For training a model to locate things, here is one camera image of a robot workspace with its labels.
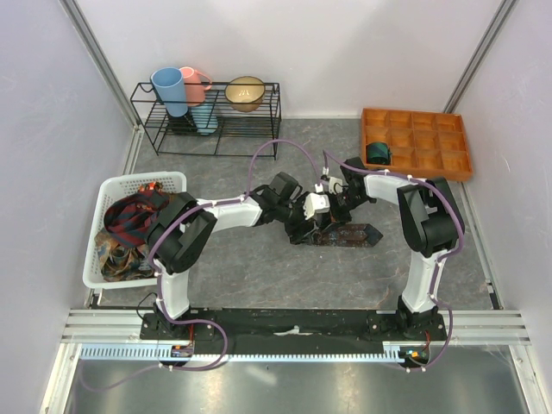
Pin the patterned ties pile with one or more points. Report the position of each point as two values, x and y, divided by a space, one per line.
118 263

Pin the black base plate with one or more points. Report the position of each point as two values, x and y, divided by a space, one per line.
294 331

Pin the amber glass bowl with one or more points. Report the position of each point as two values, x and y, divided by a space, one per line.
245 94

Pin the white plastic basket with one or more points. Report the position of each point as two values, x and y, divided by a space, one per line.
110 191

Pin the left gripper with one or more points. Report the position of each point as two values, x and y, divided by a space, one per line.
297 236

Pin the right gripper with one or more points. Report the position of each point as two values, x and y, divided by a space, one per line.
336 216

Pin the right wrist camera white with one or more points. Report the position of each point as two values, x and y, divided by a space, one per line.
333 185

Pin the orange compartment tray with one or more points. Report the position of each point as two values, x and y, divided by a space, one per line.
423 144

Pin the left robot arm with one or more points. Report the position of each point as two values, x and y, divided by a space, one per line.
181 231

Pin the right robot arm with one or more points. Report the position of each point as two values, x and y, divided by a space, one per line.
433 229

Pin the black wire rack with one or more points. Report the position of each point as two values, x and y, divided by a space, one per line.
238 134

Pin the brown floral tie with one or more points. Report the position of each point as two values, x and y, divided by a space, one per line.
357 235

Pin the pink cup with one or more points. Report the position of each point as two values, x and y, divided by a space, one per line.
196 84

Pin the green tie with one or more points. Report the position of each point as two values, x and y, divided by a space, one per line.
378 153

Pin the light blue lower cup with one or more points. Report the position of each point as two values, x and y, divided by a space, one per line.
205 119

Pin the red navy striped tie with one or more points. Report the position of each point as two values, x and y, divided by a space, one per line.
129 219

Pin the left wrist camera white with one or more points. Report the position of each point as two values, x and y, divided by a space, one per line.
316 202

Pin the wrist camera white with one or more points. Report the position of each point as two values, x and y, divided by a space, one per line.
316 202
333 185

